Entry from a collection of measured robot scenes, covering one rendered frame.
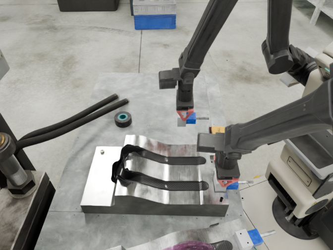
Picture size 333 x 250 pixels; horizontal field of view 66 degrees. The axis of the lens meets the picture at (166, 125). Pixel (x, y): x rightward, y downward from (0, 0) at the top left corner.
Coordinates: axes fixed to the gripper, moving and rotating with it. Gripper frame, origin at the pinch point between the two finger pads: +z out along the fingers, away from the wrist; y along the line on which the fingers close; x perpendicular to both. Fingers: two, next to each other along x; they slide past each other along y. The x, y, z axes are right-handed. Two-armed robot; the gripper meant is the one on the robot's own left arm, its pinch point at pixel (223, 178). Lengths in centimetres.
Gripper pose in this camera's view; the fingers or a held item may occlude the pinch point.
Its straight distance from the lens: 89.6
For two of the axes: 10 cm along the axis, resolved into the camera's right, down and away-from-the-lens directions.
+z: 0.2, 7.2, 7.0
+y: -0.2, 7.0, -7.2
